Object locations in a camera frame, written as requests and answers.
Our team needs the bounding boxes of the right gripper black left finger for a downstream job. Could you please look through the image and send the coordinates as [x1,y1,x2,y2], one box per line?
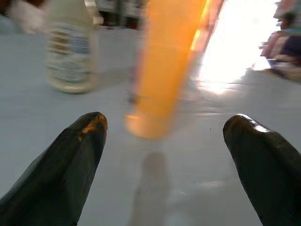
[0,111,108,226]

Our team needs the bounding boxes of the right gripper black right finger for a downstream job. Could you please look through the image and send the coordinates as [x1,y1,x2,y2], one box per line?
[222,113,301,226]

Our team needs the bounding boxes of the white bottle with printed label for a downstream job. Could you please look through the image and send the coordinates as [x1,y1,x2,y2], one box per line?
[45,0,101,95]

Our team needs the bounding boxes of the tall orange bottle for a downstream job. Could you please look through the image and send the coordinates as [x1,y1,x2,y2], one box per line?
[124,0,209,140]

